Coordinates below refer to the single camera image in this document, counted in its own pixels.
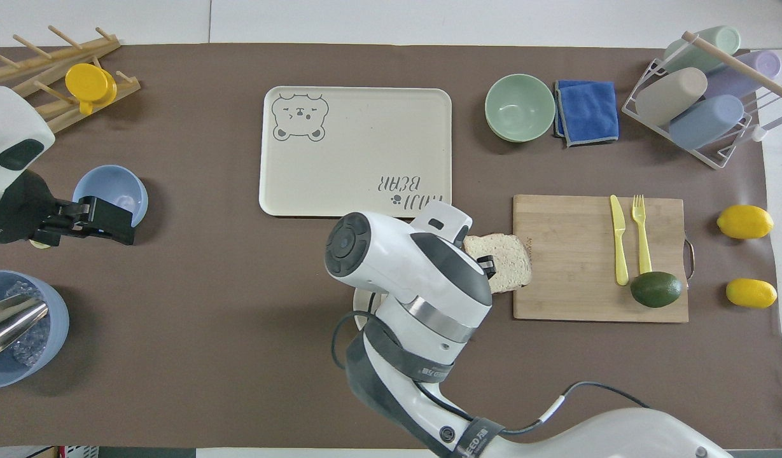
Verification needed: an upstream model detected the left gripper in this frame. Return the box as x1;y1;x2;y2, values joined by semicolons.
0;170;59;246

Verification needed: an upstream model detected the small blue bowl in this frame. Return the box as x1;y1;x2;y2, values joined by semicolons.
72;165;149;229

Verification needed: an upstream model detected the metal scoop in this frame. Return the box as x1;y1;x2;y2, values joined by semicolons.
0;299;50;364

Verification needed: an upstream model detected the wooden dish rack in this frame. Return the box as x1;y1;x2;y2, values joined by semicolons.
0;25;141;134

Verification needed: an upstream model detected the yellow cup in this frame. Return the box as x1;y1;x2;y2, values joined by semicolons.
65;62;118;116

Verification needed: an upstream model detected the large blue bowl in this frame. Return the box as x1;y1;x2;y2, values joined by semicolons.
0;270;70;389

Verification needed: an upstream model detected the cream tray with bear print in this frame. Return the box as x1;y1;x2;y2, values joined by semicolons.
259;86;452;218

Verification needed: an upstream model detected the bread slice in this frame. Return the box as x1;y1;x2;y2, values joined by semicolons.
463;233;533;295

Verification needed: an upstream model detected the green bowl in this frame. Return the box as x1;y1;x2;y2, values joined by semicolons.
485;74;555;142

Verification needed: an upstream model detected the wooden cutting board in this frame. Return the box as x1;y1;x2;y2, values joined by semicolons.
513;194;696;323

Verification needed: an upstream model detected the blue cloth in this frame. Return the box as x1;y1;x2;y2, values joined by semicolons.
553;80;620;148

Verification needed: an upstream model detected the yellow plastic knife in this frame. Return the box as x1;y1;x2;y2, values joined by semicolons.
610;195;630;287

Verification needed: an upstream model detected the yellow plastic fork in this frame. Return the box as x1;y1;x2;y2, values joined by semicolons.
632;195;653;275

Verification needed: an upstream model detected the green avocado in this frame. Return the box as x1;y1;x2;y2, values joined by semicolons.
631;272;684;309

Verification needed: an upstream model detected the beige cup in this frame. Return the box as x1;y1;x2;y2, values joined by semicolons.
636;67;709;127

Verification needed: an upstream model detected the blue cup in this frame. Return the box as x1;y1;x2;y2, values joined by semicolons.
669;94;745;150

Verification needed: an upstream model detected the green cup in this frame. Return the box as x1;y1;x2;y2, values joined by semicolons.
663;25;741;74

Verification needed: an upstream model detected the yellow lemon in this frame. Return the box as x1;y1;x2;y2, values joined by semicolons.
716;205;774;240
726;278;778;309

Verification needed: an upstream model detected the wooden rod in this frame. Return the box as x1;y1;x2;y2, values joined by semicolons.
682;31;782;106

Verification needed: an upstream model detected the purple cup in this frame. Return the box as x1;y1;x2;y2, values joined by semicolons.
706;50;782;100

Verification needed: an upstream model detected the black cable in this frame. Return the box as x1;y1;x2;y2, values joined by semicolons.
332;310;649;440

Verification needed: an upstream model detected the white wire rack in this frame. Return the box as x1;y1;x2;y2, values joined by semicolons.
622;31;782;170

